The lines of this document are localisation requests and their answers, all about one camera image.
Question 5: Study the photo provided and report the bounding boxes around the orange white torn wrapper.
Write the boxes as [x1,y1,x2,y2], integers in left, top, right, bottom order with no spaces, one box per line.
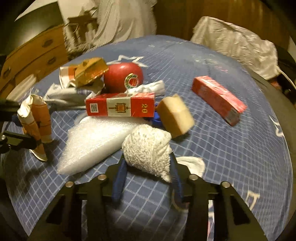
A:
[59,65,78,89]

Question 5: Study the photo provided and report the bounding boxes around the wooden wardrobe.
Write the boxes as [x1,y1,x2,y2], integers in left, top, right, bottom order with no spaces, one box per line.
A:
[154,1,295,56]

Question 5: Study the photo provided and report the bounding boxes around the white foam piece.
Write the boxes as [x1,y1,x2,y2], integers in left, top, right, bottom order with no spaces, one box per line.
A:
[125,80,166,96]

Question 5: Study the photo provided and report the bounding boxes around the gold cardboard box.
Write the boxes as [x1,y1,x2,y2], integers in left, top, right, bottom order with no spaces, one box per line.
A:
[74,57,109,87]

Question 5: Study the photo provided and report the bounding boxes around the blue plastic bottle cap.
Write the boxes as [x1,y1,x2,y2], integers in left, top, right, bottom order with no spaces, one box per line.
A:
[146,103,164,128]

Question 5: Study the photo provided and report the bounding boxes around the red apple with sticker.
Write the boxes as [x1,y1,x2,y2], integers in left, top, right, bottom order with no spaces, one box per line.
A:
[104,62,144,93]

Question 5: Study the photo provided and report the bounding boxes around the red white cigarette pack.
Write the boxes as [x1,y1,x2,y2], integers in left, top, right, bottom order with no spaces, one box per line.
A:
[85,93,155,118]

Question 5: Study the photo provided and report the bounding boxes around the striped hanging shirt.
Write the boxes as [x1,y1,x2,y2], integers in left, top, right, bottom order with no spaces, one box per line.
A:
[62,1,157,53]

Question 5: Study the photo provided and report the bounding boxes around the white tissue ball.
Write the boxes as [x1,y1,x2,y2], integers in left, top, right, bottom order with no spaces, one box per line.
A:
[122,124,172,183]

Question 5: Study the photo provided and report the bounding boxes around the white tissue piece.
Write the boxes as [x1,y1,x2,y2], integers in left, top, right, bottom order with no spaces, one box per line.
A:
[176,156,205,178]

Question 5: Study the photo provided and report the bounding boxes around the blue grid bed sheet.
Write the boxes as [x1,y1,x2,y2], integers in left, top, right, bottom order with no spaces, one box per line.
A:
[1,35,293,240]

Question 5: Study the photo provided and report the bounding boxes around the orange white paper cup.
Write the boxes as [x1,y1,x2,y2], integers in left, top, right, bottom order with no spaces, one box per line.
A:
[17,94,53,162]

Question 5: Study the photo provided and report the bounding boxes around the long red carton box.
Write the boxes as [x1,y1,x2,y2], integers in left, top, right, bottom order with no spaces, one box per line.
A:
[192,76,247,126]

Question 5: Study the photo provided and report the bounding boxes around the white foam sheet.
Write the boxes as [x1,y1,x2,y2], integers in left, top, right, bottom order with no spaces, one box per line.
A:
[57,116,149,175]

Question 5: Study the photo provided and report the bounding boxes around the wooden drawer dresser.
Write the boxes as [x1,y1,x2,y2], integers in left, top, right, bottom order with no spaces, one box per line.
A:
[1,25,68,98]

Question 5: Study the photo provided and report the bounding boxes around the tan sponge block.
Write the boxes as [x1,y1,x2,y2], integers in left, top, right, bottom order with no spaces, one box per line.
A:
[156,94,195,138]

